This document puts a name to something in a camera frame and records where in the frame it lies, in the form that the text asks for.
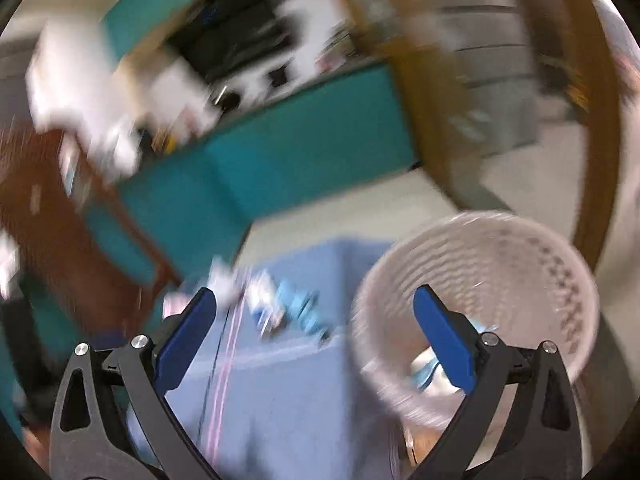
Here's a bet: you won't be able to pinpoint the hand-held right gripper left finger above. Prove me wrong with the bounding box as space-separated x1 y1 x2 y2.
48 287 223 480

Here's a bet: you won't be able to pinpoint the black range hood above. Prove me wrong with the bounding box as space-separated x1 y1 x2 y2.
167 0 298 88

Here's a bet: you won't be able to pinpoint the carved wooden chair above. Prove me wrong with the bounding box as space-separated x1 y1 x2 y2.
0 130 181 321

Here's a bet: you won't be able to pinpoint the white lattice waste basket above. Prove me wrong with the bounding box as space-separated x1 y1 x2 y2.
350 210 601 431

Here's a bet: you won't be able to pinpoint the crumpled blue cloth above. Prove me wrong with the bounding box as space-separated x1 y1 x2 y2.
277 280 333 345

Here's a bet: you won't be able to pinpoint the pink snack wrapper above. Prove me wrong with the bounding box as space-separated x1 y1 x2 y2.
162 292 193 318

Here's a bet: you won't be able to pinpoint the frosted glass sliding door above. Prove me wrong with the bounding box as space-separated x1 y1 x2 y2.
342 0 632 273

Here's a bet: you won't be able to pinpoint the white and blue carton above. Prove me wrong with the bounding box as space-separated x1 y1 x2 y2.
247 270 287 335

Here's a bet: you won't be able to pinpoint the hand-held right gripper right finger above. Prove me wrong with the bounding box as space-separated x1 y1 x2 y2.
412 285 583 480

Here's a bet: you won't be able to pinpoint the blue striped blanket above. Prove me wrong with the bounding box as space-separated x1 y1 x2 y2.
125 237 411 480

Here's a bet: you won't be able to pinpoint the black cable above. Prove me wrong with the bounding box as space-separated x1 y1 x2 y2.
197 305 233 451

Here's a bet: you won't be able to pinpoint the teal kitchen cabinets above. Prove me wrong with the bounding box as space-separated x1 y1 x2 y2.
85 65 422 286

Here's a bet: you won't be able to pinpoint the crumpled white plastic bag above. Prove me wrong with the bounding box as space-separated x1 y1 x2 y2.
207 257 242 306

